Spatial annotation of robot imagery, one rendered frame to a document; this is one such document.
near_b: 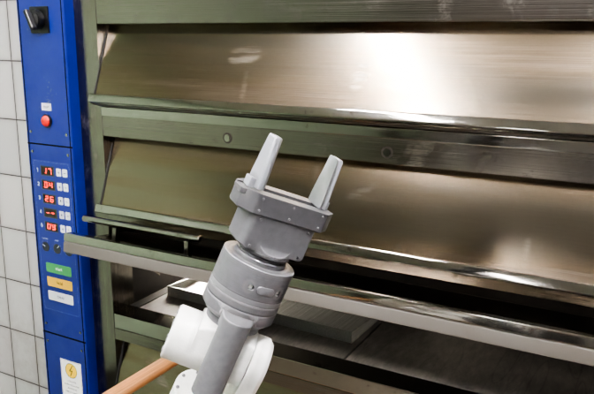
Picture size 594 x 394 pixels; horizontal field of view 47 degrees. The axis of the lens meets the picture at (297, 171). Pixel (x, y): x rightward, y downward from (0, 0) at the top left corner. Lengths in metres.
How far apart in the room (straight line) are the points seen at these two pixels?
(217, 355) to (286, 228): 0.16
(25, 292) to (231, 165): 0.79
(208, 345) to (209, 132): 0.75
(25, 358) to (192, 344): 1.36
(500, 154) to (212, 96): 0.59
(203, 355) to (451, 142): 0.63
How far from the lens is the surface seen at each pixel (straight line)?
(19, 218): 1.96
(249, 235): 0.74
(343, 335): 1.59
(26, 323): 2.06
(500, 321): 1.14
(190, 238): 1.42
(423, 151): 1.25
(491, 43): 1.22
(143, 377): 1.43
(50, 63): 1.73
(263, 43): 1.40
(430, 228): 1.27
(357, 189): 1.33
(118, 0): 1.61
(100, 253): 1.54
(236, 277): 0.76
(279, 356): 1.53
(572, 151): 1.19
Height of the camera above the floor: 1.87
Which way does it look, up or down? 12 degrees down
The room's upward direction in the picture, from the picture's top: straight up
